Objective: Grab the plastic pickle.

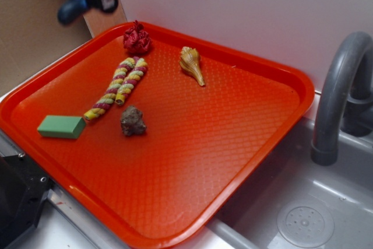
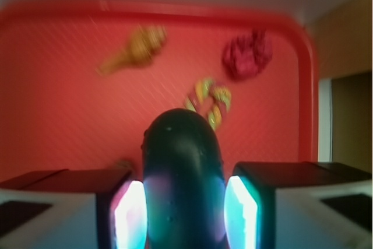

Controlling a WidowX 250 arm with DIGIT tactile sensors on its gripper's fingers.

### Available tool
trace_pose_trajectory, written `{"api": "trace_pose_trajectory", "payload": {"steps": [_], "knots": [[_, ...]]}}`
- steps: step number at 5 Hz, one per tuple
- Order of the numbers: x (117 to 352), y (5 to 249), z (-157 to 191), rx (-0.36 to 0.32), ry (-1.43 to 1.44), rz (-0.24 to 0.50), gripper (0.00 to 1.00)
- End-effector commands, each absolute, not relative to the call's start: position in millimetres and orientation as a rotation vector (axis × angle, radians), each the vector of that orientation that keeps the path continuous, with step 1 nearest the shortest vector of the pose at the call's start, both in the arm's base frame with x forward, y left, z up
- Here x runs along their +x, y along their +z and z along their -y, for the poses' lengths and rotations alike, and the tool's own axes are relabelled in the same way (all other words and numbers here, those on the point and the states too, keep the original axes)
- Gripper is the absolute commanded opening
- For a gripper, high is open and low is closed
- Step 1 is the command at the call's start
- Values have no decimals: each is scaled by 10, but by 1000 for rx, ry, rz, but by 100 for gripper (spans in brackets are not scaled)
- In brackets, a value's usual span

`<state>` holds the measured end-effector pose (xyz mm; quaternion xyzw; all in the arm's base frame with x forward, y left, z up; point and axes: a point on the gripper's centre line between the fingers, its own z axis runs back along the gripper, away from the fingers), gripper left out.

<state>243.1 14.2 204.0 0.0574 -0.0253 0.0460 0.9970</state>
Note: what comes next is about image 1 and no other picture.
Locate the dark green plastic pickle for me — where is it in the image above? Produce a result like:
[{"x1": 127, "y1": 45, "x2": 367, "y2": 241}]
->
[{"x1": 57, "y1": 0, "x2": 89, "y2": 26}]

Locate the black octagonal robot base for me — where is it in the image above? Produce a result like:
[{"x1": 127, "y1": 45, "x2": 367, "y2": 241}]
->
[{"x1": 1, "y1": 155, "x2": 51, "y2": 248}]

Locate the crumpled red paper ball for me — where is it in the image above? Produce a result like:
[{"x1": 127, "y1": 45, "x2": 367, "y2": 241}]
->
[{"x1": 123, "y1": 20, "x2": 152, "y2": 54}]

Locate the tan conch seashell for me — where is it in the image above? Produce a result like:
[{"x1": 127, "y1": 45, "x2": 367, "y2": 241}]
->
[{"x1": 179, "y1": 46, "x2": 206, "y2": 87}]

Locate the green rectangular block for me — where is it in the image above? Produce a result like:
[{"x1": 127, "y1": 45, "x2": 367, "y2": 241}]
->
[{"x1": 37, "y1": 115, "x2": 86, "y2": 139}]

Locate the brown rock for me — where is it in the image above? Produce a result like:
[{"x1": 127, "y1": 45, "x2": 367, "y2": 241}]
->
[{"x1": 120, "y1": 105, "x2": 147, "y2": 136}]

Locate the red plastic tray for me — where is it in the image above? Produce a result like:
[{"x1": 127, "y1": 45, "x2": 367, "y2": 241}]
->
[{"x1": 1, "y1": 23, "x2": 314, "y2": 248}]

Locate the dark grey toy faucet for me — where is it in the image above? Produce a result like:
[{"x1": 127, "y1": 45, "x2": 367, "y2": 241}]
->
[{"x1": 311, "y1": 31, "x2": 372, "y2": 166}]

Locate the grey toy sink basin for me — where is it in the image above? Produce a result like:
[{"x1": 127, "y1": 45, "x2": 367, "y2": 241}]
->
[{"x1": 208, "y1": 118, "x2": 372, "y2": 248}]

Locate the twisted multicolour rope toy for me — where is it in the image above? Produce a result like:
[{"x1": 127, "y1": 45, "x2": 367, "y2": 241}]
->
[{"x1": 83, "y1": 57, "x2": 148, "y2": 121}]

